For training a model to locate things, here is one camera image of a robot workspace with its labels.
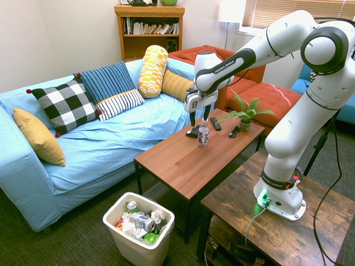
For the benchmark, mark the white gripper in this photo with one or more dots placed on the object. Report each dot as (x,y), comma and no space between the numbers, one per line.
(198,101)

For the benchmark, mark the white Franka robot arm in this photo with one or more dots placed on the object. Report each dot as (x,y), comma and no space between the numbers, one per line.
(288,116)

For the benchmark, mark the clear plastic water bottle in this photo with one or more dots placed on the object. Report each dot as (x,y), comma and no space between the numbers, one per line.
(203,135)

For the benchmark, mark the green plastic bottle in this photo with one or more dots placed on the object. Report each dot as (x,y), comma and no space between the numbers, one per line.
(131,205)

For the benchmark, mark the white trash bin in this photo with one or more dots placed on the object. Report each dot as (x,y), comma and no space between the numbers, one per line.
(136,243)

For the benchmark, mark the black tv remote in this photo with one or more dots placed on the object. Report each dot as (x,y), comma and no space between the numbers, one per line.
(215,123)

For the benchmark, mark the black sunglasses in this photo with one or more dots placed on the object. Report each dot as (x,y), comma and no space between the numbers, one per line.
(234,132)

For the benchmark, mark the yellow striped pillow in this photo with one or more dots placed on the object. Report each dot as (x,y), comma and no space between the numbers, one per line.
(176,84)

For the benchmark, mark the wooden coffee table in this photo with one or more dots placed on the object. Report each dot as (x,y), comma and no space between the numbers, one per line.
(194,158)

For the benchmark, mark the potted green fern plant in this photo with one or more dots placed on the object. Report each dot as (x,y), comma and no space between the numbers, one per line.
(245,113)

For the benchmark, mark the orange armchair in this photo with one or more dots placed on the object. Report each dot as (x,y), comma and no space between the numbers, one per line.
(238,74)

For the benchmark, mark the yellow white patterned bolster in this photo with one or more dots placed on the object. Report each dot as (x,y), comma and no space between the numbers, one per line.
(152,72)

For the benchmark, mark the orange ottoman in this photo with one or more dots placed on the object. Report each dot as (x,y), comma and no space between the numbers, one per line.
(263,102)

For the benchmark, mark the small black speaker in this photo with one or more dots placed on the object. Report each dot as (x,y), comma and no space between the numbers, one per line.
(172,45)

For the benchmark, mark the white navy striped pillow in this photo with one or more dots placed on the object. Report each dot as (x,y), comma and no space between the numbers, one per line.
(120,104)

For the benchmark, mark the wooden bookshelf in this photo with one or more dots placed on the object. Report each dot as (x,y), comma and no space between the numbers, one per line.
(149,44)

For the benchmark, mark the blue striped pillow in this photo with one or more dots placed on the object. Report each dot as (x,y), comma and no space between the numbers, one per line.
(106,80)

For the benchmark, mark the row of books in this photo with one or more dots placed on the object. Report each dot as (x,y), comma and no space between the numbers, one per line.
(151,28)

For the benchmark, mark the white floor lamp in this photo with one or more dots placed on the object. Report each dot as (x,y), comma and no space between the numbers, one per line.
(229,16)

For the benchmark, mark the crumpled white paper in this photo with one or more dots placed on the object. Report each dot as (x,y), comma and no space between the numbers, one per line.
(157,215)

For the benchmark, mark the green bowl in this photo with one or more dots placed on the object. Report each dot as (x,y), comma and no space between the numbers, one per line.
(168,2)

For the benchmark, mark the light blue sofa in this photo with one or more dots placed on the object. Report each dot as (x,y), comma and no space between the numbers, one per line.
(83,144)

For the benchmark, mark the crushed silver soda can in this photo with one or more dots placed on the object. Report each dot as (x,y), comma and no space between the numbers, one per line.
(142,221)

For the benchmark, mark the green crumpled wrapper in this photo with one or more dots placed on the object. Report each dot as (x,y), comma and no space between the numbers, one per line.
(151,237)

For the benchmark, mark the black white checkered pillow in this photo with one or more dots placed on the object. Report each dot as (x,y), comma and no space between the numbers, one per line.
(65,105)

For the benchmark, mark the rustic dark wood table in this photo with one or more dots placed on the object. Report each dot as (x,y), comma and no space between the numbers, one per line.
(288,221)

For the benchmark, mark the teal blue chair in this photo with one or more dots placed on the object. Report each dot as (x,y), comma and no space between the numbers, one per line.
(338,94)

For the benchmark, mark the wooden window blinds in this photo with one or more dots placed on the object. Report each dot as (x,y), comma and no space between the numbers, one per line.
(299,11)

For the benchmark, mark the mustard yellow square pillow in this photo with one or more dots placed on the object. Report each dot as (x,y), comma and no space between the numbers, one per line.
(38,137)

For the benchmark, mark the black camera tripod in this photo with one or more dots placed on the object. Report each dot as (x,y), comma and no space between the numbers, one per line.
(321,144)

